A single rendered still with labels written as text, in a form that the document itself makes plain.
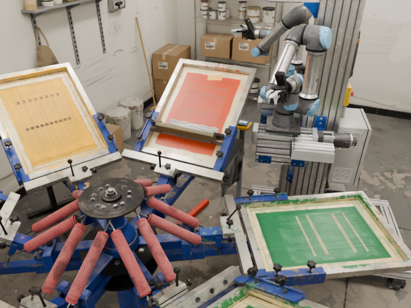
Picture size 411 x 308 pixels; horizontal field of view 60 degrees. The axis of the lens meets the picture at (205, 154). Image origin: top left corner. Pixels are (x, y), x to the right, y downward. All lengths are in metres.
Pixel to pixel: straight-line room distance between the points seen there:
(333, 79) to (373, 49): 3.26
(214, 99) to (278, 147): 0.54
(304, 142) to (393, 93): 3.60
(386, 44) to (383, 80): 0.52
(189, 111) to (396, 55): 3.85
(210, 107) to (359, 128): 1.01
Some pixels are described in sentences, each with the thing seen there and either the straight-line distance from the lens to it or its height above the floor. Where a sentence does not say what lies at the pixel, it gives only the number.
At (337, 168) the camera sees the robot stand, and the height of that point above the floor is 0.90.
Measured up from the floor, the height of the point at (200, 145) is 1.19.
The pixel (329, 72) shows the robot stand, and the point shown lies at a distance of 2.49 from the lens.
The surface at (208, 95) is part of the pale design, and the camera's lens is 2.49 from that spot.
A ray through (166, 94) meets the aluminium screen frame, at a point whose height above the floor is 1.38.
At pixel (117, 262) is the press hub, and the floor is 1.02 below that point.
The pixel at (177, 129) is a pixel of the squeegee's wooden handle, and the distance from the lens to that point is 2.26.
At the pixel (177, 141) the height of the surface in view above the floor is 1.19.
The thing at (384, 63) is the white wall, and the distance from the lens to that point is 5.77.
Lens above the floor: 2.35
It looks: 32 degrees down
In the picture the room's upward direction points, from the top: straight up
